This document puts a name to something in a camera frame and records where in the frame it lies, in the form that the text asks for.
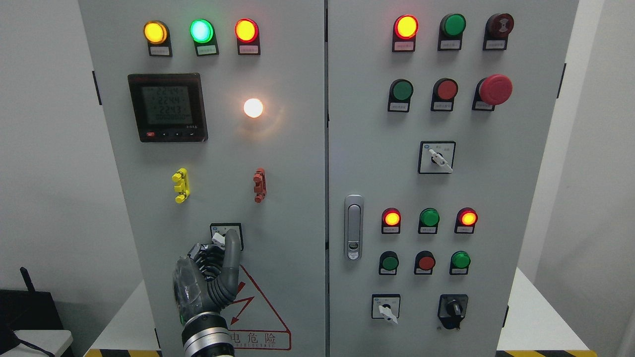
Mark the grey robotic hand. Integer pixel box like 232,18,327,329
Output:
173,229,241,326

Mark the white rotary switch door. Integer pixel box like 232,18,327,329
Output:
209,222,244,251

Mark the green lit indicator light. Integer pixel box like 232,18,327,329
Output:
189,18,219,57

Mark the red electric hazard warning sticker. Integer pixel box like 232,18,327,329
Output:
221,266,292,351

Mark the yellow terminal clip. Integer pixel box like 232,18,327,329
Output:
172,168,191,205

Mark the red terminal clip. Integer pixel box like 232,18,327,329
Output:
253,168,267,203

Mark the white box bottom left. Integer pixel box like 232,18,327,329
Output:
1,330,74,357

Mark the left grey cabinet door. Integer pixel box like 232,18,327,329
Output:
79,0,326,357

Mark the grey cabinet door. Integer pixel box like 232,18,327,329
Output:
79,0,326,357
327,0,578,357

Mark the black device with antenna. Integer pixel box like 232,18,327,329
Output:
0,267,64,357

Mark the black digital power meter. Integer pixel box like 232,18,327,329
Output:
127,73,208,143

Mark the small clear light bulb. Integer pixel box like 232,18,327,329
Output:
243,98,264,119

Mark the green push button lower left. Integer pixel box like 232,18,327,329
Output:
379,251,399,275

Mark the green push button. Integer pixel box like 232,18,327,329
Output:
379,251,399,275
449,250,471,276
387,78,414,113

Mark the red lit indicator lower left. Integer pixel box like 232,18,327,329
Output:
381,207,401,234

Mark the red push button lower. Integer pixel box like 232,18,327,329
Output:
414,250,436,275

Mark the red push button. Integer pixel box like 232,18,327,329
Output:
414,250,436,275
430,77,458,112

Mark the green indicator lower middle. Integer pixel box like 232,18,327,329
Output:
418,208,440,235

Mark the yellow indicator light top left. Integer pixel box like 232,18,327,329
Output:
143,20,172,58

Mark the red lit indicator light left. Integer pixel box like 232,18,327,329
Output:
235,18,261,55

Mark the green push button lower right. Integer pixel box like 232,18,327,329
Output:
449,250,471,276

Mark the red lit indicator lower right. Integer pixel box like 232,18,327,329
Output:
454,207,478,234

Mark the green push button upper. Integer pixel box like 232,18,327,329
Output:
387,78,414,113

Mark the right grey cabinet door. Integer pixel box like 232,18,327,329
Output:
327,0,578,357

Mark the red push button upper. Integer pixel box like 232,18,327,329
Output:
430,77,458,112

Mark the red lit indicator top right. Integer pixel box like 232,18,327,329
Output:
392,14,419,53

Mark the red emergency stop mushroom button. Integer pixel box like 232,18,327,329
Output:
472,74,513,112

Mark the green indicator top right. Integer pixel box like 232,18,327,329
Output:
438,13,466,51

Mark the dark red buzzer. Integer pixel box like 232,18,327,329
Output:
482,13,514,51

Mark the silver door latch handle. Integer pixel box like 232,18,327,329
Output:
343,194,364,260

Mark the white rotary switch bottom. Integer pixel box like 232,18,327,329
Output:
371,294,401,325

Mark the white rotary switch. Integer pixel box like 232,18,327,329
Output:
371,294,401,325
418,141,456,175

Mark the black rotary selector switch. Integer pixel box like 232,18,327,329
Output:
437,294,469,330

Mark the white rotary switch upper right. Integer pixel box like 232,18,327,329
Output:
418,141,456,175

